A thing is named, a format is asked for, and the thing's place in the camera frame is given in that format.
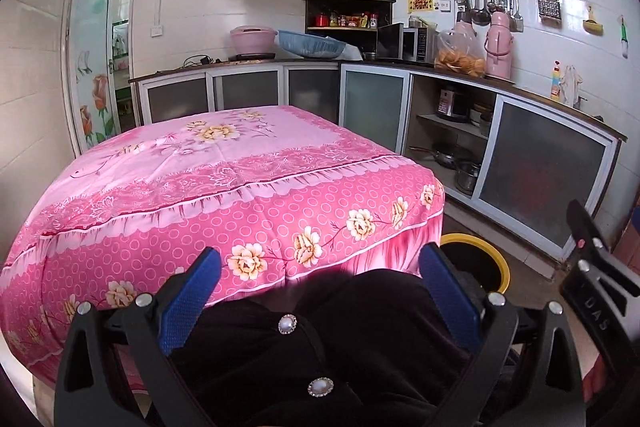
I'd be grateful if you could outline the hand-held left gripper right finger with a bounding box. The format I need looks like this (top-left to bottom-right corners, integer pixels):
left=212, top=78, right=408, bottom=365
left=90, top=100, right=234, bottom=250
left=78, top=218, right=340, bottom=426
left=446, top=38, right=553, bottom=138
left=417, top=243, right=588, bottom=427

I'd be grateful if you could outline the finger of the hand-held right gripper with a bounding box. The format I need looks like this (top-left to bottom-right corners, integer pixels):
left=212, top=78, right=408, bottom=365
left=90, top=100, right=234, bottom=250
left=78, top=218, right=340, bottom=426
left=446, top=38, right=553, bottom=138
left=566, top=199, right=640, bottom=303

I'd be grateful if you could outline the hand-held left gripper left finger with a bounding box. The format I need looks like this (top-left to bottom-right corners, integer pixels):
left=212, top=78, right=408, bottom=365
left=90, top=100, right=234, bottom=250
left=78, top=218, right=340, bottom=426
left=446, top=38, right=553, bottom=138
left=52, top=247, right=223, bottom=427

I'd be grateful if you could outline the yellow-rimmed black trash bin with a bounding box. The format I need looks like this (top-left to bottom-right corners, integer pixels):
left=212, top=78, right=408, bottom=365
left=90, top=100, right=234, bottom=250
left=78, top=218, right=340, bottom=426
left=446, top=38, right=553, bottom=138
left=440, top=233, right=512, bottom=295

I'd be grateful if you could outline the pink floral tablecloth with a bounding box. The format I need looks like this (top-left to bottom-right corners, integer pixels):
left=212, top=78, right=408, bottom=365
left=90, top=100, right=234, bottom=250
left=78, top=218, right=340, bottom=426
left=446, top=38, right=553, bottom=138
left=0, top=104, right=446, bottom=388

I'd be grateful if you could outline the steel cooking pot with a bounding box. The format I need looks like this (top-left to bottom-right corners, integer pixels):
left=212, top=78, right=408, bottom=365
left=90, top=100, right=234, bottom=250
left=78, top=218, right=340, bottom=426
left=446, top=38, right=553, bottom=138
left=456, top=161, right=482, bottom=195

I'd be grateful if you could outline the steel frying pan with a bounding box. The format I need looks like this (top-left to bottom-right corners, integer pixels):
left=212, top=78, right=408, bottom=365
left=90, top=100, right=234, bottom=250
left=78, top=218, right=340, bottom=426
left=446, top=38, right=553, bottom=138
left=410, top=142, right=473, bottom=170

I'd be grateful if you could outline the white plastic bag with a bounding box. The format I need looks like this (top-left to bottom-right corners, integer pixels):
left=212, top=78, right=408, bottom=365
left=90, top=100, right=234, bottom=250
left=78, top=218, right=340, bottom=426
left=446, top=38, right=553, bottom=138
left=560, top=66, right=583, bottom=108

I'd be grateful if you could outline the white-framed kitchen cabinet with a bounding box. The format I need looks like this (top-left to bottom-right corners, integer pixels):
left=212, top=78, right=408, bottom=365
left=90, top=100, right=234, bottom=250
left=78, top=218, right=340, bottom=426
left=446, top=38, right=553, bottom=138
left=129, top=59, right=628, bottom=263

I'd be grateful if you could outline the pink thermos flask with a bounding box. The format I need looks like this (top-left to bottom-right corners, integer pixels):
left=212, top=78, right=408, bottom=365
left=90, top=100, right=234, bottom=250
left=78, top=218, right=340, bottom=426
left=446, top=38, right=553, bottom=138
left=484, top=11, right=516, bottom=81

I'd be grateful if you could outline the clear bag of fried snacks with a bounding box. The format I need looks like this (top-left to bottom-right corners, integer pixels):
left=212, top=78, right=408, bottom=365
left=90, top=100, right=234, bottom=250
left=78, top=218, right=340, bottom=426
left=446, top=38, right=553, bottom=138
left=434, top=30, right=487, bottom=75

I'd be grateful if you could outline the flower-printed glass door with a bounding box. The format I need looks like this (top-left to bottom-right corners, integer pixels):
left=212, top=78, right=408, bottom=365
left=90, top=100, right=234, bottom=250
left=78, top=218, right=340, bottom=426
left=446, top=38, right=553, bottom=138
left=61, top=0, right=143, bottom=158

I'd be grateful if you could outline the black microwave oven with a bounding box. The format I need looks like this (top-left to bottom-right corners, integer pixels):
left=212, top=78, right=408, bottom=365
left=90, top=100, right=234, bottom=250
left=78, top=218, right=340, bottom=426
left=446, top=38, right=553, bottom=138
left=377, top=23, right=438, bottom=64

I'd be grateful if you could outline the pink plastic basin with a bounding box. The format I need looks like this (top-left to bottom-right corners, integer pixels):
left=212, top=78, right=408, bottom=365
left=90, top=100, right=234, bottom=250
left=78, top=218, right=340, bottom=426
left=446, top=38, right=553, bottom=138
left=230, top=25, right=278, bottom=55

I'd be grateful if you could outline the blue plastic basket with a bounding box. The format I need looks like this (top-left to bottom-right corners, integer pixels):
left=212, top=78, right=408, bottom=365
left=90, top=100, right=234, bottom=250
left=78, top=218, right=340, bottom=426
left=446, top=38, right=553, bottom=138
left=277, top=30, right=346, bottom=59

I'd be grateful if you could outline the row of red spice jars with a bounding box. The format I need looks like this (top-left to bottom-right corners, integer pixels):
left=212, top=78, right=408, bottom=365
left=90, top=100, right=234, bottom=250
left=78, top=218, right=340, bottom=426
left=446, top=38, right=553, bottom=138
left=315, top=11, right=378, bottom=29

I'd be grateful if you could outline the black spice shelf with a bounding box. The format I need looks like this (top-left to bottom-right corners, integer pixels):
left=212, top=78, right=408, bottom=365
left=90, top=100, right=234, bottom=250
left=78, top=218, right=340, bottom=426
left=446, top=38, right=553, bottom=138
left=301, top=0, right=397, bottom=58

